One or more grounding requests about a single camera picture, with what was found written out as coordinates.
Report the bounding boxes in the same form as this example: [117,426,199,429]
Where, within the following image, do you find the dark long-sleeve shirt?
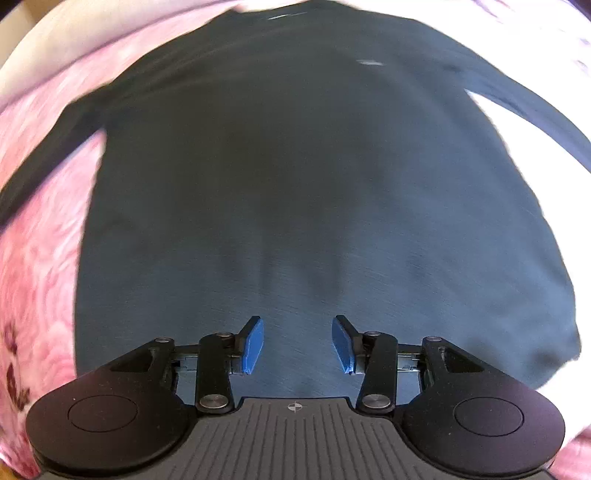
[1,1,590,397]

